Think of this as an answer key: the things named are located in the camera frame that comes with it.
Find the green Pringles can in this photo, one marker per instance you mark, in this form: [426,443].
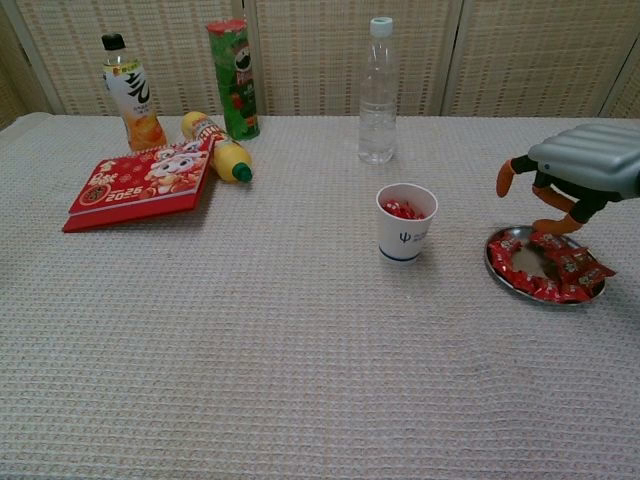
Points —
[235,90]

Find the yellow bottle green cap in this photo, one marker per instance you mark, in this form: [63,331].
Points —
[230,160]

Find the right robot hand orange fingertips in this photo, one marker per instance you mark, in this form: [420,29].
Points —
[590,160]

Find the white paper cup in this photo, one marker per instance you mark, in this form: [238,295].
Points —
[400,240]

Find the white woven tablecloth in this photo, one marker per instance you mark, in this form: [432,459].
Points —
[250,350]

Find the red wrapped candy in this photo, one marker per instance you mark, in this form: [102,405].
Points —
[502,248]
[575,262]
[550,241]

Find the clear plastic water bottle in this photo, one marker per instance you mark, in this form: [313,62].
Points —
[377,100]

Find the woven folding screen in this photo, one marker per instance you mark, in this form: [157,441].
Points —
[310,60]

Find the red 2026 desk calendar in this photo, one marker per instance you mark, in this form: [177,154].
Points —
[140,185]

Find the tea bottle black cap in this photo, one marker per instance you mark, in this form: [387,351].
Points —
[132,100]

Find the round metal plate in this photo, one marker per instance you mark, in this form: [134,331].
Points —
[530,262]

